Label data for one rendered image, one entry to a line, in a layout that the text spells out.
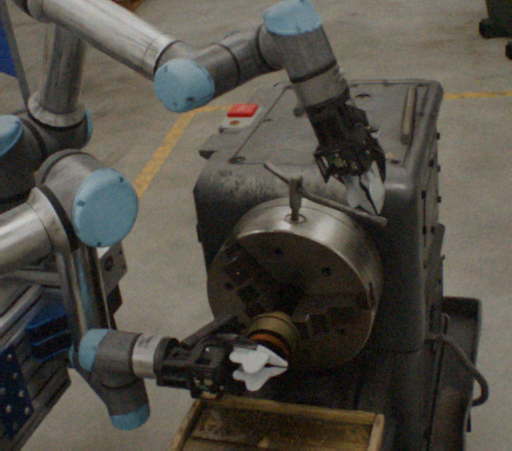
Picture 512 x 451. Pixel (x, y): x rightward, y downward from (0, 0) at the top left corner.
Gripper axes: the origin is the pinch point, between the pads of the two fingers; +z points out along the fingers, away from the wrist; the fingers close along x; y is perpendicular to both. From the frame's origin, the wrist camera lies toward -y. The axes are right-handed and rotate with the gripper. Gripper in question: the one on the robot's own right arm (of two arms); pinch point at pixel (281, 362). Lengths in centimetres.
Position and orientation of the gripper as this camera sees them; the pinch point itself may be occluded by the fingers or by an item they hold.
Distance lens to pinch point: 129.9
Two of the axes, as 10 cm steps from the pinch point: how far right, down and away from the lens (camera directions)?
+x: -1.2, -8.9, -4.5
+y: -3.0, 4.6, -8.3
